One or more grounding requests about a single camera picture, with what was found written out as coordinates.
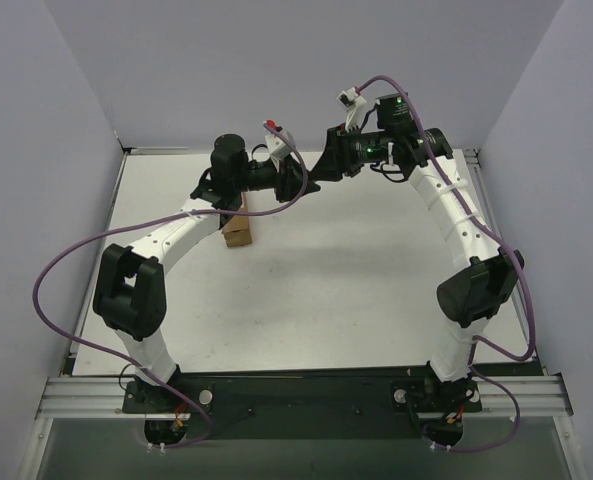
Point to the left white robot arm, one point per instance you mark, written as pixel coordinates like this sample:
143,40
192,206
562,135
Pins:
130,293

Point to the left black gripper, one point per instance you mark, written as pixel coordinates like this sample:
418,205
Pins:
285,177

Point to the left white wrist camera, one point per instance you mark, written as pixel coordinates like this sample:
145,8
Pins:
279,143

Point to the brown cardboard express box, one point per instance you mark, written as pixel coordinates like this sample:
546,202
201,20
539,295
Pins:
237,232

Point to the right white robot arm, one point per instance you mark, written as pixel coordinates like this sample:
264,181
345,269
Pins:
485,275

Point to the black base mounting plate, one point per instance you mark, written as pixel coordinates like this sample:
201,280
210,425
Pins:
335,404

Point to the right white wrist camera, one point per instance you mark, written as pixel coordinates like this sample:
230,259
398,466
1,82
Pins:
354,105

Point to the aluminium frame rail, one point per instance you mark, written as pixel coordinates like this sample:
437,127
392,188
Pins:
102,398

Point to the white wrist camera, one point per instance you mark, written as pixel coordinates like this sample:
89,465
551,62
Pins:
279,143
354,105

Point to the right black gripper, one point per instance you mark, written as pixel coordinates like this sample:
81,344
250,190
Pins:
346,151

